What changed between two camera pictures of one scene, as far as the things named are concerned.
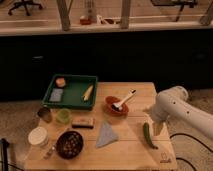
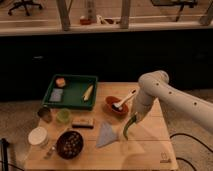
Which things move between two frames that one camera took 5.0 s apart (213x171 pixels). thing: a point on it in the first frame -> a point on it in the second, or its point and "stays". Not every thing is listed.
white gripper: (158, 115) -> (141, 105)
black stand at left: (5, 145) stays
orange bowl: (111, 100) stays
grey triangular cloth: (106, 136) stays
